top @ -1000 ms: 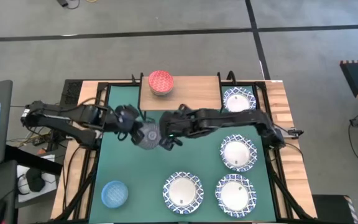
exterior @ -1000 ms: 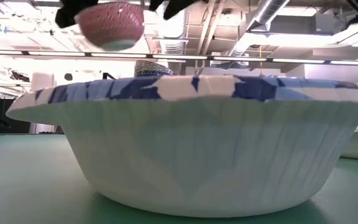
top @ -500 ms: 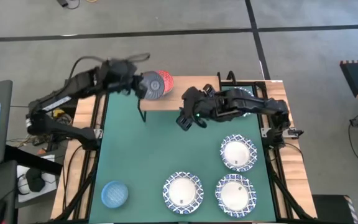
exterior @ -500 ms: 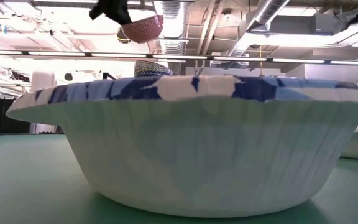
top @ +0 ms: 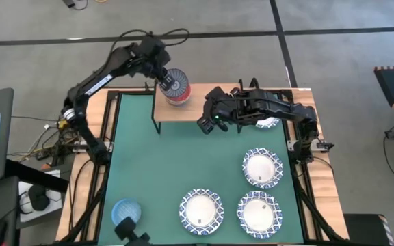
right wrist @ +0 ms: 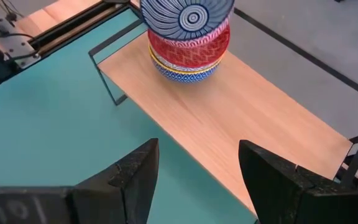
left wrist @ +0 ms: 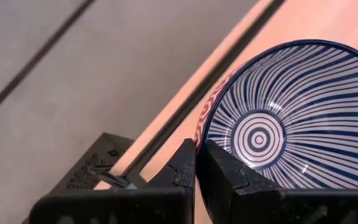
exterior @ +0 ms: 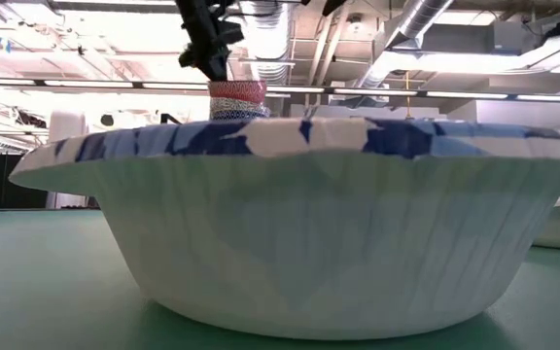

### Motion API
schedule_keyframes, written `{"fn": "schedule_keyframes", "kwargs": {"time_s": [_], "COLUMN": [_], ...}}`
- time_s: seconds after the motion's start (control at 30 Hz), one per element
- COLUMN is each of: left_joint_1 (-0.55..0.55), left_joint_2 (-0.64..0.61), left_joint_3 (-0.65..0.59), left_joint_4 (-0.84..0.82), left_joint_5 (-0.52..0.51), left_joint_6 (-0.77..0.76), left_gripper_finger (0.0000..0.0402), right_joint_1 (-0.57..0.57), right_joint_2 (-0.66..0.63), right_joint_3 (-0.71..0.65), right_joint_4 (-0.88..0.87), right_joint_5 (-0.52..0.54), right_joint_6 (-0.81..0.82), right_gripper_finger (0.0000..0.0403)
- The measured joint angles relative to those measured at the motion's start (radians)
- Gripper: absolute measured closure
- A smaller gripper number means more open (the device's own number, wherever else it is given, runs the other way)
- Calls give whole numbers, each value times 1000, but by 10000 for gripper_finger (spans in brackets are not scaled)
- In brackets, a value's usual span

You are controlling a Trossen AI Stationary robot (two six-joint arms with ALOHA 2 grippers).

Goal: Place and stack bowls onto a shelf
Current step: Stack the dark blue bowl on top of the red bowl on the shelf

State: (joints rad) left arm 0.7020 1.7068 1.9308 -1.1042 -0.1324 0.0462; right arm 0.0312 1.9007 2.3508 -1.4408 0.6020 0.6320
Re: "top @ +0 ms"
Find wooden shelf with black legs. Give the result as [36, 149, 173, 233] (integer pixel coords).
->
[150, 79, 246, 135]

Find red patterned bowl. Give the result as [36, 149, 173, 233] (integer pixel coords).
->
[162, 89, 192, 106]

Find black bar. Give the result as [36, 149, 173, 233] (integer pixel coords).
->
[4, 159, 70, 193]

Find black perforated box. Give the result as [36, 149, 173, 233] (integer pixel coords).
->
[77, 89, 92, 119]

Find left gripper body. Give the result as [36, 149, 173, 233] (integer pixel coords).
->
[137, 36, 172, 79]

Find green table mat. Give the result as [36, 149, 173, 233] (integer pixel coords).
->
[96, 94, 306, 245]

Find black headphones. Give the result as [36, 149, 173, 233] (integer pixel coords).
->
[28, 184, 51, 212]

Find black metal table frame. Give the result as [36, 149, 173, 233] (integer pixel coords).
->
[58, 87, 348, 246]

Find white paper sheet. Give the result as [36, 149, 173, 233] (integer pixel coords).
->
[18, 169, 64, 223]

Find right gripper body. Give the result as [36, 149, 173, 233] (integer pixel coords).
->
[196, 87, 238, 136]

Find light blue bowl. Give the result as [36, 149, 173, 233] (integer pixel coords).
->
[110, 197, 142, 226]

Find black box with striped corner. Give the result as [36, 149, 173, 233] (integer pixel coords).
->
[343, 213, 394, 246]

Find black cable bundle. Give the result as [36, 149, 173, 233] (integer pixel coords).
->
[7, 114, 81, 165]

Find blue patterned paper plate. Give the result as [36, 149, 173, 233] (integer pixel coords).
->
[179, 188, 225, 236]
[254, 117, 280, 130]
[236, 190, 283, 240]
[241, 147, 284, 190]

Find navy striped bowl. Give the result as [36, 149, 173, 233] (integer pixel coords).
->
[160, 68, 192, 98]

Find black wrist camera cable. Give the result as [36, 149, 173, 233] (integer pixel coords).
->
[109, 28, 191, 55]

